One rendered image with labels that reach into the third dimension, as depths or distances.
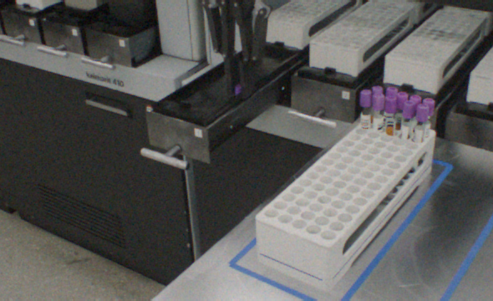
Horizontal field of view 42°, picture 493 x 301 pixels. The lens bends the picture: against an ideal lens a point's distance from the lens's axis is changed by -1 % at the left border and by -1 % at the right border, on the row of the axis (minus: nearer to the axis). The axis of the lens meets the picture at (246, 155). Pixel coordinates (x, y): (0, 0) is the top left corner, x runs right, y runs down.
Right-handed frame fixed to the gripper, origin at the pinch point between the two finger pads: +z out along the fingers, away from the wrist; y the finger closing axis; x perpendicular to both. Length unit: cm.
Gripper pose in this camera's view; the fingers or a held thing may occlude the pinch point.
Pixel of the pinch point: (240, 75)
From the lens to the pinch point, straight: 116.9
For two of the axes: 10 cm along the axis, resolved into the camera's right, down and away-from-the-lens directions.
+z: 0.4, 8.5, 5.2
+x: -5.5, 4.6, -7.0
